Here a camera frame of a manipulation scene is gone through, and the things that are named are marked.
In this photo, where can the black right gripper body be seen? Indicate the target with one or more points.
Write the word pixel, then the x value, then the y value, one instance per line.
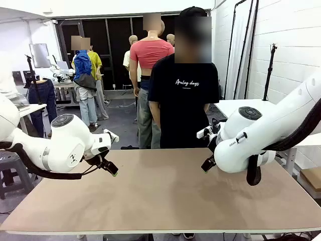
pixel 212 148

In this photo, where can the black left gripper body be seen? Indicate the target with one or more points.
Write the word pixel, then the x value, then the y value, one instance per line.
pixel 96 159

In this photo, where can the person's right forearm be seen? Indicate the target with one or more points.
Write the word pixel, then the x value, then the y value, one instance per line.
pixel 155 118

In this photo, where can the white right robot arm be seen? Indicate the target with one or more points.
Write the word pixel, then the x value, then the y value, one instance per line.
pixel 250 140

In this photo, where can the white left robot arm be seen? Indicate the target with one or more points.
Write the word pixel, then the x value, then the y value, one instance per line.
pixel 67 140

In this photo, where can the person's left forearm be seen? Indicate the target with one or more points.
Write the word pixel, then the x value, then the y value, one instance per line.
pixel 206 108

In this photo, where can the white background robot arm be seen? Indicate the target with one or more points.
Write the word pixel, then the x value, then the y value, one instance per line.
pixel 60 71

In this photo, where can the black cloth on floor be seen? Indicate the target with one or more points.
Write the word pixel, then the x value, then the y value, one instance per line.
pixel 130 147

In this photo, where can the person in black t-shirt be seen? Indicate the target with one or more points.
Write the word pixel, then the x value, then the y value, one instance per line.
pixel 183 105

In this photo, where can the mannequin torso in dark jeans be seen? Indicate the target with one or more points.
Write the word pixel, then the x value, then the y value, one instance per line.
pixel 47 95

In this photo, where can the grey plastic stool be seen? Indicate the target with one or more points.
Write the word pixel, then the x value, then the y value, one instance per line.
pixel 15 165

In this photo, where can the black slim stand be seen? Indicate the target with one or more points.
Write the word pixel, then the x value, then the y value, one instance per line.
pixel 269 72

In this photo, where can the figure in blue jacket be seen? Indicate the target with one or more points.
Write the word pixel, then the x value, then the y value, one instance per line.
pixel 82 65

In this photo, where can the person in yellow shirt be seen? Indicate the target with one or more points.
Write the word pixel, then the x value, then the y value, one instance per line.
pixel 96 62

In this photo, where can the white backdrop on black stand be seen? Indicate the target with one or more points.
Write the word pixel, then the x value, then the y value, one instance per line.
pixel 240 50

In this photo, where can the mannequin in cream shirt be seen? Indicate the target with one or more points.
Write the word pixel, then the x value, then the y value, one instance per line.
pixel 126 60

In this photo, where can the brown cardboard box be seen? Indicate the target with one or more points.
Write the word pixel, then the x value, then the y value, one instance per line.
pixel 312 179

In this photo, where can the black monitor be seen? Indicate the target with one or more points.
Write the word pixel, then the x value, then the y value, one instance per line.
pixel 27 76

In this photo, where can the mannequin in red top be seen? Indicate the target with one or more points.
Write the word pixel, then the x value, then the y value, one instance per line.
pixel 150 52

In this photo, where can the bald mannequin head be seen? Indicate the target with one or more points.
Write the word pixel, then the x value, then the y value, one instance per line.
pixel 170 39

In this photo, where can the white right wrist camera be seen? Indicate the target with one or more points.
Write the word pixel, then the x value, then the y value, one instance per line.
pixel 201 133

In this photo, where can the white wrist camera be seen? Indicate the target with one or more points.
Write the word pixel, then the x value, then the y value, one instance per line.
pixel 201 133
pixel 111 135

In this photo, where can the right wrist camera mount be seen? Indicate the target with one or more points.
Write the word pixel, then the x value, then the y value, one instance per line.
pixel 215 124

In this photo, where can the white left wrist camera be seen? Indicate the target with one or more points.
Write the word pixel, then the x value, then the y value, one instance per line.
pixel 111 135

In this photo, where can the black camera tripod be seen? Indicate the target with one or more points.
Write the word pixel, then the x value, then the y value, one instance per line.
pixel 33 80

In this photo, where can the grey wall board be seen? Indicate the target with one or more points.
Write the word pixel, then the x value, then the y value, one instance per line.
pixel 40 55

